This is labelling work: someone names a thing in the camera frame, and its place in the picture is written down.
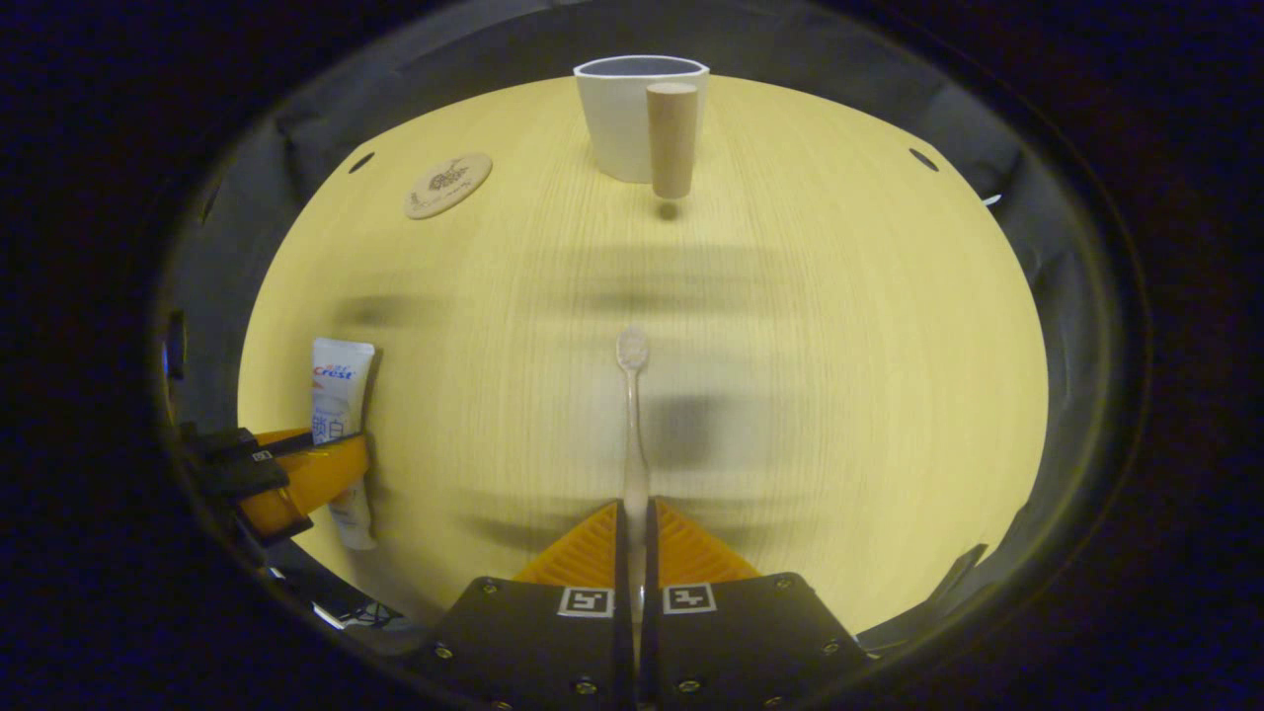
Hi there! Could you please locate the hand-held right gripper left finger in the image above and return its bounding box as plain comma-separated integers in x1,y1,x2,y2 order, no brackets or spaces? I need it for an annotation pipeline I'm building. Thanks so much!
410,499,633,711

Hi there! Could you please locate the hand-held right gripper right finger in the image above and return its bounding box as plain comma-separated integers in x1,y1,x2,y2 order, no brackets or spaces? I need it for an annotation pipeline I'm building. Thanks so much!
642,497,870,711

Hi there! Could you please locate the white toothpaste tube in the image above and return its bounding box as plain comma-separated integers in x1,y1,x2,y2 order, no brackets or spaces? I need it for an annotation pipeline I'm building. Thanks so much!
310,337,379,551

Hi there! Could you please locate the clear toothbrush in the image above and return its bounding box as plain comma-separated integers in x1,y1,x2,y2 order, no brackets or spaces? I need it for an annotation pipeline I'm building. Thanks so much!
614,326,653,653

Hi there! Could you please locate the round wooden coaster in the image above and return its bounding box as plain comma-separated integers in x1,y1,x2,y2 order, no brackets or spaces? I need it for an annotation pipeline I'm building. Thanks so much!
404,152,494,220

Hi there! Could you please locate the white cup with wooden handle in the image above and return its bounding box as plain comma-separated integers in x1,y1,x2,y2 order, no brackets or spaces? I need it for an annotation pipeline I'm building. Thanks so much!
573,54,712,201

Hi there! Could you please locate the light wooden desktop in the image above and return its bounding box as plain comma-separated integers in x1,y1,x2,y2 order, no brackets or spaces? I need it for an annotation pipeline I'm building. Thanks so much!
237,74,1050,638

